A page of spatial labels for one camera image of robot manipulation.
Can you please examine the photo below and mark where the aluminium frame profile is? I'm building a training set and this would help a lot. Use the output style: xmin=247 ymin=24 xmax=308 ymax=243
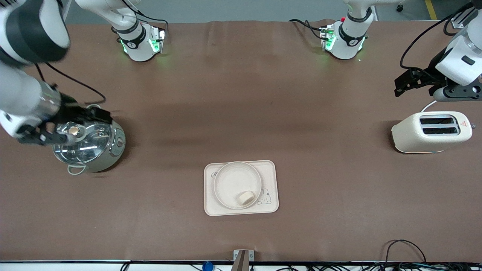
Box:
xmin=450 ymin=7 xmax=476 ymax=29

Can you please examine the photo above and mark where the grey metal camera bracket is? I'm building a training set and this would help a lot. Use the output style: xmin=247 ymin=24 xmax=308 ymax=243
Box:
xmin=233 ymin=250 xmax=254 ymax=271

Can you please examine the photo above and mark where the brown table mat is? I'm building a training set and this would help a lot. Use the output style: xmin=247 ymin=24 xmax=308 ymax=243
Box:
xmin=0 ymin=20 xmax=482 ymax=262

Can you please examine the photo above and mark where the cream two-slot toaster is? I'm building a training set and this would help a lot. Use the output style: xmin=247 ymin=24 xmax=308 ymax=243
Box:
xmin=391 ymin=111 xmax=473 ymax=154

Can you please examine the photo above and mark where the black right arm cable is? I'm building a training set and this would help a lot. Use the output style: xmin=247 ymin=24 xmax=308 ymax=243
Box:
xmin=33 ymin=62 xmax=107 ymax=105

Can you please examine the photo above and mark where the glass pot lid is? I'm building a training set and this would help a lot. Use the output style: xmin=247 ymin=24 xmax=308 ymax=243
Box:
xmin=52 ymin=110 xmax=113 ymax=165

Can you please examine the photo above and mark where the small pale bun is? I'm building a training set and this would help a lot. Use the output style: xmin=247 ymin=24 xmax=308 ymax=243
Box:
xmin=236 ymin=191 xmax=256 ymax=207

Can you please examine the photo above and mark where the cream rabbit print tray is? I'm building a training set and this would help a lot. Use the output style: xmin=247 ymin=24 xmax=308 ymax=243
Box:
xmin=204 ymin=160 xmax=279 ymax=216

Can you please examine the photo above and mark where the round cream plate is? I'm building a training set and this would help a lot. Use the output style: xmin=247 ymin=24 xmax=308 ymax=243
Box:
xmin=214 ymin=161 xmax=262 ymax=210

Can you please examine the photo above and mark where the black cable bundle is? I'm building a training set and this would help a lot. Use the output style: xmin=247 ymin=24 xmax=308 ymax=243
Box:
xmin=377 ymin=239 xmax=482 ymax=271

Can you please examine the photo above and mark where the steel pot with glass lid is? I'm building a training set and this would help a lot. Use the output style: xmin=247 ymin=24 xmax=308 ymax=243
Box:
xmin=52 ymin=104 xmax=127 ymax=176

